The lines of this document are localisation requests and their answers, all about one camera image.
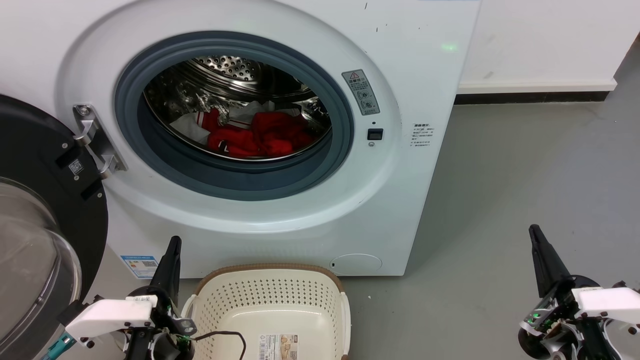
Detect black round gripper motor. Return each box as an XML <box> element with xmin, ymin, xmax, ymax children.
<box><xmin>152</xmin><ymin>332</ymin><xmax>196</xmax><ymax>360</ymax></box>
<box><xmin>518</xmin><ymin>309</ymin><xmax>561</xmax><ymax>360</ymax></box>

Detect grey warning sticker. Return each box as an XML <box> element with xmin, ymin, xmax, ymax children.
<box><xmin>341</xmin><ymin>69</ymin><xmax>381</xmax><ymax>117</ymax></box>

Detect red and white clothes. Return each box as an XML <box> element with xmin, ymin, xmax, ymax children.
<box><xmin>195</xmin><ymin>107</ymin><xmax>317</xmax><ymax>160</ymax></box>

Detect teal left cable connector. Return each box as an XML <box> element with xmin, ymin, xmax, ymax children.
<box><xmin>41</xmin><ymin>332</ymin><xmax>76</xmax><ymax>360</ymax></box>

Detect small printed text sticker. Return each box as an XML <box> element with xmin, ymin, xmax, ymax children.
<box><xmin>411</xmin><ymin>122</ymin><xmax>435</xmax><ymax>149</ymax></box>

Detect black round left gripper motor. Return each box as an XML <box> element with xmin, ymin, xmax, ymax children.
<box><xmin>152</xmin><ymin>332</ymin><xmax>196</xmax><ymax>360</ymax></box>

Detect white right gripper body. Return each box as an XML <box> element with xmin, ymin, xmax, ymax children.
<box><xmin>530</xmin><ymin>275</ymin><xmax>640</xmax><ymax>360</ymax></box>

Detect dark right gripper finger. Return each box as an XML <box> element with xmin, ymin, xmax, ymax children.
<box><xmin>528</xmin><ymin>224</ymin><xmax>572</xmax><ymax>299</ymax></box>

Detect washing machine door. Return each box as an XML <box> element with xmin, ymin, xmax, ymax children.
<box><xmin>0</xmin><ymin>94</ymin><xmax>109</xmax><ymax>360</ymax></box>

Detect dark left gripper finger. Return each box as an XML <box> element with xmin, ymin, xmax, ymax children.
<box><xmin>149</xmin><ymin>236</ymin><xmax>182</xmax><ymax>307</ymax></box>

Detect black round right gripper motor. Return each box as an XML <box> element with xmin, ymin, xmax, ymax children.
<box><xmin>518</xmin><ymin>309</ymin><xmax>561</xmax><ymax>360</ymax></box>

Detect white front-load washing machine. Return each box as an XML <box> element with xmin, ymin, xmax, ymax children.
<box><xmin>0</xmin><ymin>0</ymin><xmax>482</xmax><ymax>279</ymax></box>

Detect round white filter cover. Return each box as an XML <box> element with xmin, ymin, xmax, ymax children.
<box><xmin>329</xmin><ymin>253</ymin><xmax>383</xmax><ymax>276</ymax></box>

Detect beige perforated laundry basket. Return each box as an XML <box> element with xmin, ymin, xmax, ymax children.
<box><xmin>181</xmin><ymin>263</ymin><xmax>352</xmax><ymax>360</ymax></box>

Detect blue energy label sticker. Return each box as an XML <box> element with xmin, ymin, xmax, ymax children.
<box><xmin>120</xmin><ymin>255</ymin><xmax>160</xmax><ymax>280</ymax></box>

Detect printed product package label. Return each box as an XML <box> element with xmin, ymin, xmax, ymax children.
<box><xmin>258</xmin><ymin>334</ymin><xmax>299</xmax><ymax>360</ymax></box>

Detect black wall baseboard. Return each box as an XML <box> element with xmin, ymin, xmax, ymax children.
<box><xmin>454</xmin><ymin>91</ymin><xmax>612</xmax><ymax>106</ymax></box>

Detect grey rubber door gasket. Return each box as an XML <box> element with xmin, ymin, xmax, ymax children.
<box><xmin>114</xmin><ymin>31</ymin><xmax>355</xmax><ymax>202</ymax></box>

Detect metal door hinge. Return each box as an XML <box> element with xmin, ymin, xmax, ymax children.
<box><xmin>73</xmin><ymin>104</ymin><xmax>127</xmax><ymax>180</ymax></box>

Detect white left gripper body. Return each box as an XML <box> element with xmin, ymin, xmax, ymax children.
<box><xmin>65</xmin><ymin>295</ymin><xmax>197</xmax><ymax>360</ymax></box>

